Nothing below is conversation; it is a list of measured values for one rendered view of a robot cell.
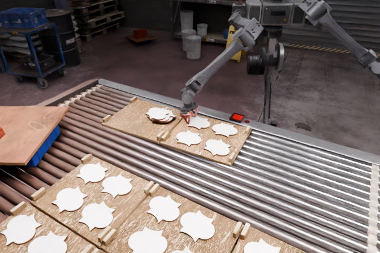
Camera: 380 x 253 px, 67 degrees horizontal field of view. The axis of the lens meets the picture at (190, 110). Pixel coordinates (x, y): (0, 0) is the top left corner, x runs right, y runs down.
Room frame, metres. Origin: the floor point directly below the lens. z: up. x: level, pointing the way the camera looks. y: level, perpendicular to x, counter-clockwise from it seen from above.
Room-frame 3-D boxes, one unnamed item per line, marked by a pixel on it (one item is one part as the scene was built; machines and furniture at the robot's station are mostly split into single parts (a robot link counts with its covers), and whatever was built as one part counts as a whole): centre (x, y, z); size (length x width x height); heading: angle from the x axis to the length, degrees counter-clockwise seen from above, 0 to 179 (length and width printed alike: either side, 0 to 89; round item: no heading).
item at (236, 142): (1.31, -0.10, 0.93); 0.41 x 0.35 x 0.02; 63
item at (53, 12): (4.87, 2.26, 0.44); 0.59 x 0.59 x 0.88
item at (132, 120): (1.51, 0.28, 0.93); 0.41 x 0.35 x 0.02; 62
